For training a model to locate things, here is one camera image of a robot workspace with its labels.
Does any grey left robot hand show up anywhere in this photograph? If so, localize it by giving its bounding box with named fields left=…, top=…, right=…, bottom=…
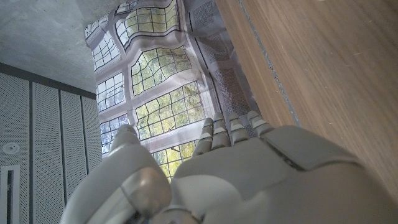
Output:
left=58, top=111, right=398, bottom=224

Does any printed window backdrop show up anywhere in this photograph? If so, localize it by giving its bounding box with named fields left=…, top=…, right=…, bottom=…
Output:
left=84, top=0, right=259, bottom=184

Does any round white ceiling fixture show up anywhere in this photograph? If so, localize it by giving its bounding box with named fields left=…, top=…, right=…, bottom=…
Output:
left=2, top=142, right=21, bottom=155

